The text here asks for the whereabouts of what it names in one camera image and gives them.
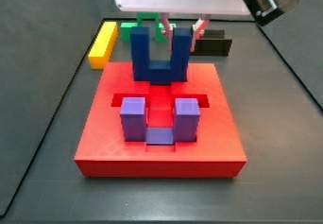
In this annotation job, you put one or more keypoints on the purple U-shaped block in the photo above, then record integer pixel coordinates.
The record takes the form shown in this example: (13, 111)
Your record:
(160, 123)

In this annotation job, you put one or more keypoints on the red slotted base block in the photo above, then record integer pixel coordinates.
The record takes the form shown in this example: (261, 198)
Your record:
(215, 155)

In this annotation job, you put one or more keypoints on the black angle bracket fixture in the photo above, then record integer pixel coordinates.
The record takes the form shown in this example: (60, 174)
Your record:
(212, 44)

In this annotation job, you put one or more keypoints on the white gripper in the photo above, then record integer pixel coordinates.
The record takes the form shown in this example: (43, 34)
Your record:
(204, 7)

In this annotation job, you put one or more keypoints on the green stepped arch block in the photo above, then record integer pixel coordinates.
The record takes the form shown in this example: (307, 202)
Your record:
(144, 18)

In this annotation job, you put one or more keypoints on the yellow long bar block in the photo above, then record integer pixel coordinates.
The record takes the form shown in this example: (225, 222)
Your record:
(103, 45)

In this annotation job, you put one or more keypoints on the blue U-shaped block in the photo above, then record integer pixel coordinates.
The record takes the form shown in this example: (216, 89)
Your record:
(160, 72)

